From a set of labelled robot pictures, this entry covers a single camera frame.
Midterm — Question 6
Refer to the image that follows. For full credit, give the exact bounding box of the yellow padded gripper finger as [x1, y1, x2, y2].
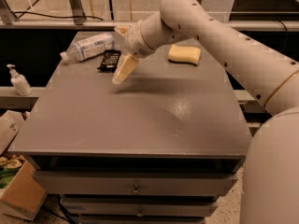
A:
[114, 25, 130, 35]
[112, 54, 138, 85]

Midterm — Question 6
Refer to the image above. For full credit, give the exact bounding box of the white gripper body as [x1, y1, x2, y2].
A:
[125, 21, 155, 58]

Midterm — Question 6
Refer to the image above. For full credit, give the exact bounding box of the black rxbar chocolate bar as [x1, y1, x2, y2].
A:
[97, 50, 121, 72]

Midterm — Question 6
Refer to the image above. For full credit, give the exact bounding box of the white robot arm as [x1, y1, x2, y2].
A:
[112, 0, 299, 224]

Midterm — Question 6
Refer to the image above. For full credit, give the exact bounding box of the clear plastic bottle blue label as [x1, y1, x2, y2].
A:
[60, 33, 115, 63]

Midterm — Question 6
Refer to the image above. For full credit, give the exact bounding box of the white pump dispenser bottle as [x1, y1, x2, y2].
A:
[7, 64, 32, 96]

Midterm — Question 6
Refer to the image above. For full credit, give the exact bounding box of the yellow sponge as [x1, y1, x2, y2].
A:
[168, 45, 201, 65]

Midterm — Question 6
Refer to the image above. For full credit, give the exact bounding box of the grey drawer cabinet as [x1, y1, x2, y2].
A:
[8, 31, 253, 224]

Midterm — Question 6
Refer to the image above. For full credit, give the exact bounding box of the open cardboard box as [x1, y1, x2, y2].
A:
[0, 155, 47, 221]

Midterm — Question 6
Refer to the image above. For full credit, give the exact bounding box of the metal railing frame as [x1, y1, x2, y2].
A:
[0, 0, 299, 32]

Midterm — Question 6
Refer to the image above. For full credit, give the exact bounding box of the black cable on floor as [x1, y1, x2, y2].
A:
[12, 10, 105, 21]

